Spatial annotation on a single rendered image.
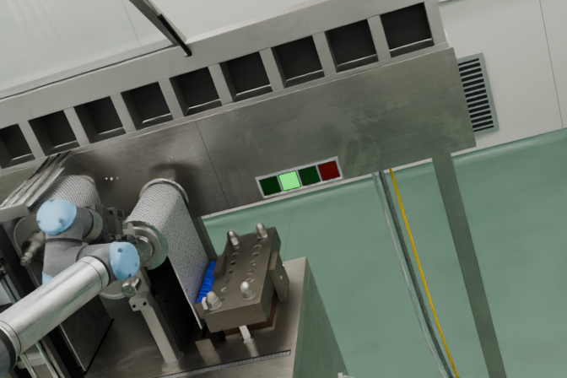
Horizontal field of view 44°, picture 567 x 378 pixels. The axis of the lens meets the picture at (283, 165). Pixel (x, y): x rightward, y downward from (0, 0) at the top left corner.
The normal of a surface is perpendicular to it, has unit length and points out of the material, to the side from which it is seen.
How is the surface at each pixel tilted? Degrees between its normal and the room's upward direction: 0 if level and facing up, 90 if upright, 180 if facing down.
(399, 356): 0
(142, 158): 90
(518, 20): 90
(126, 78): 90
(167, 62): 90
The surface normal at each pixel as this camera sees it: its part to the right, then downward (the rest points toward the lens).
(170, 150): -0.09, 0.41
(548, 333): -0.31, -0.88
